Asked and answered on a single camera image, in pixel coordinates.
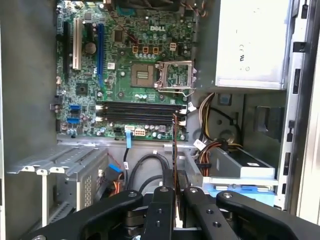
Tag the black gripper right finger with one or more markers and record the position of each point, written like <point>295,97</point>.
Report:
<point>262,220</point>

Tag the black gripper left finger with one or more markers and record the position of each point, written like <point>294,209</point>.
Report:
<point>160,215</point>

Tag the green RAM stick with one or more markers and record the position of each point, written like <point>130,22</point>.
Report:
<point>176,155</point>

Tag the black RAM slot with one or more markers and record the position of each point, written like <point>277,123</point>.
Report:
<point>140,120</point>
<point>140,109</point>
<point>140,115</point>
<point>140,103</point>

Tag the slim optical drive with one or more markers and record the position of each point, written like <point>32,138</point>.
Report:
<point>240,162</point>

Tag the grey metal disk bay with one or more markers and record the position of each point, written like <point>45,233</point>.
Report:
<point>75,160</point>

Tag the metal socket cover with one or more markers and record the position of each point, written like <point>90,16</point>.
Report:
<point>176,87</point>

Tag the CPU socket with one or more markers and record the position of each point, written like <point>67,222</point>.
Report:
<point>143,75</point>

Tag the green Dell motherboard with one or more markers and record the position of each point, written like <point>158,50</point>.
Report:
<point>85,72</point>

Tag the blue expansion slot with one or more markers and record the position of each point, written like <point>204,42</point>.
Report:
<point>100,55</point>

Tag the silver coin battery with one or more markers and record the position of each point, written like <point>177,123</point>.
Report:
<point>90,48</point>

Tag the grey Dell power supply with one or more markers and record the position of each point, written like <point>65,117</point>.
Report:
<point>250,37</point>

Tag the white expansion slot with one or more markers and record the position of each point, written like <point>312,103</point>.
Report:
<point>76,42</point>

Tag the black expansion slot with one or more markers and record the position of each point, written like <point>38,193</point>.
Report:
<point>66,47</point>

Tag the black and grey PC case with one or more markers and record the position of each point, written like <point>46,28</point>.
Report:
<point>27,75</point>

